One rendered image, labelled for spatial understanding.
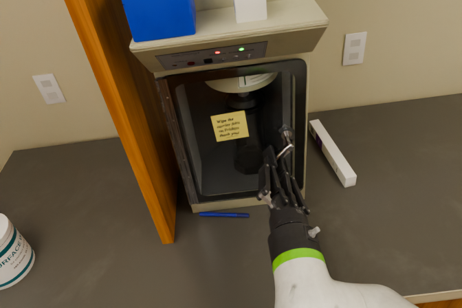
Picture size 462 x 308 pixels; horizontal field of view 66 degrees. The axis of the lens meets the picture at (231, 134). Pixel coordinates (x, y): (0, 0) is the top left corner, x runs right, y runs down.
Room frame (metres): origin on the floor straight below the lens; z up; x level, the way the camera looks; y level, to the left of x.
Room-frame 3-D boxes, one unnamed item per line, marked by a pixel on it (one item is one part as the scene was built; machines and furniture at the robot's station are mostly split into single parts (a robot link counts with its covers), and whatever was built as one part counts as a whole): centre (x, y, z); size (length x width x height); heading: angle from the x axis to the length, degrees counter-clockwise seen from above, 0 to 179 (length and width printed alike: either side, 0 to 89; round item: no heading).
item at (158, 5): (0.59, 0.08, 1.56); 0.10 x 0.10 x 0.09; 89
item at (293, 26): (0.59, -0.02, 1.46); 0.32 x 0.12 x 0.10; 89
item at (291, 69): (0.64, -0.02, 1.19); 0.30 x 0.01 x 0.40; 88
